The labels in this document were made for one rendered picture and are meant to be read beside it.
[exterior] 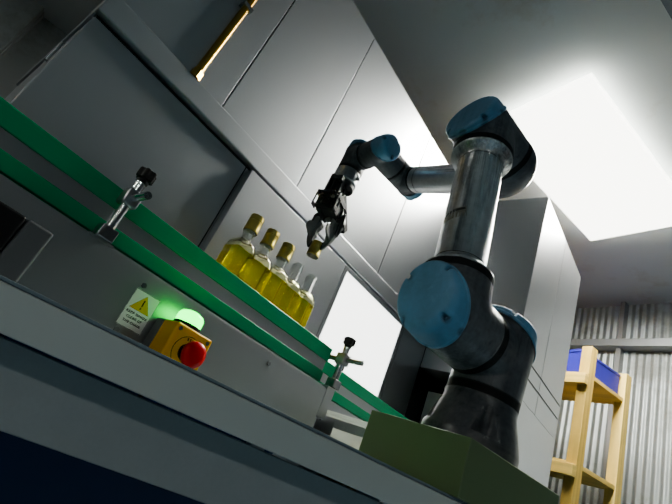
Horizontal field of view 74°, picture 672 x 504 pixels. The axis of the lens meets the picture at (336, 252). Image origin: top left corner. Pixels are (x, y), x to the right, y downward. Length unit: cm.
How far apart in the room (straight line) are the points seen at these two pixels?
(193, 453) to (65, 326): 17
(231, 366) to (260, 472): 38
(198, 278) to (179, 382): 43
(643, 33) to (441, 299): 203
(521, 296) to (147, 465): 169
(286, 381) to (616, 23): 209
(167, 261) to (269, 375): 30
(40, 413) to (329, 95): 130
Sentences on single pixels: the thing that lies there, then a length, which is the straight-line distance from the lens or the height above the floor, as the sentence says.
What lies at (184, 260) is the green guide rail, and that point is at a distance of 81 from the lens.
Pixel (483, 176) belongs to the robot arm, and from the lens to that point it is 84.
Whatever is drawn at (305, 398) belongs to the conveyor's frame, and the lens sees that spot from 100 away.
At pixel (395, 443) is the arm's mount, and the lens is 70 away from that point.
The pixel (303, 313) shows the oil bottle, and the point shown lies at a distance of 114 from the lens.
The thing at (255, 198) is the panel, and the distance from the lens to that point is 123.
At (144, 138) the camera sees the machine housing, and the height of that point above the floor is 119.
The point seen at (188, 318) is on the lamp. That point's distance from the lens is 73.
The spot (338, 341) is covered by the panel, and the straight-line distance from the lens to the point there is 148.
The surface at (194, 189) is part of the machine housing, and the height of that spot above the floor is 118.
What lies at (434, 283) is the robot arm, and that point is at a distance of 66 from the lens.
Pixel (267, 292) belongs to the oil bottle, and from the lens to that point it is 105.
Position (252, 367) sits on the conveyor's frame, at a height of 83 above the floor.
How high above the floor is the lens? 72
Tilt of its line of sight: 25 degrees up
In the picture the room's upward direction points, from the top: 24 degrees clockwise
